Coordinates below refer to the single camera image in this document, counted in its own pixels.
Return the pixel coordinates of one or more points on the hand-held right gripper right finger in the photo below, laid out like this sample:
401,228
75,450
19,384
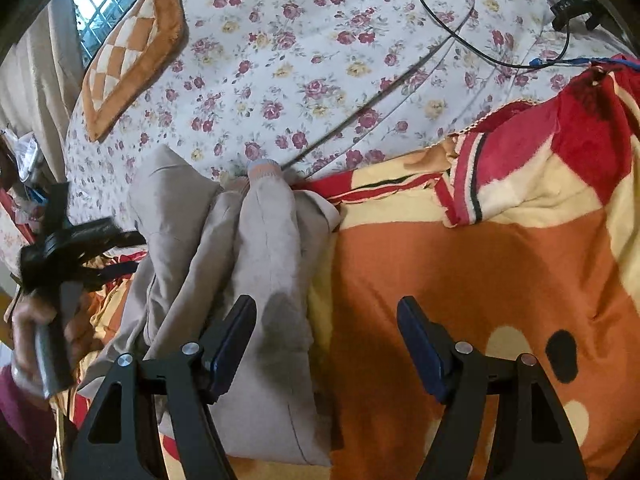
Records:
424,350

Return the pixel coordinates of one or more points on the floral bed sheet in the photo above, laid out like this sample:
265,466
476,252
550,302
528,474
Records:
310,50

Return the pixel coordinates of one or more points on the shelf clutter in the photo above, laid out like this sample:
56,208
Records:
22,170

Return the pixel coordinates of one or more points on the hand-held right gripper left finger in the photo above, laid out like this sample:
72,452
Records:
234,347

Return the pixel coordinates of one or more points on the beige garment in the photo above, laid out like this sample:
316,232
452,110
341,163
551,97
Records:
265,245

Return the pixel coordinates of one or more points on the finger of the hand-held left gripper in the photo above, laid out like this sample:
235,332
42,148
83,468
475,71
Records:
112,272
107,235

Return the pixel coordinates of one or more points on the beige curtain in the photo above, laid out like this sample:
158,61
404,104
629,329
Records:
35,85

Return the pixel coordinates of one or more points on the orange checkered pillow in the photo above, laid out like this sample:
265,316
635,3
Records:
135,55

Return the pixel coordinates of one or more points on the orange red cartoon blanket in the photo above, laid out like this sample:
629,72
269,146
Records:
475,270

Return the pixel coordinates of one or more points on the person's left hand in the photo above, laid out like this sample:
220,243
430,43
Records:
25,345

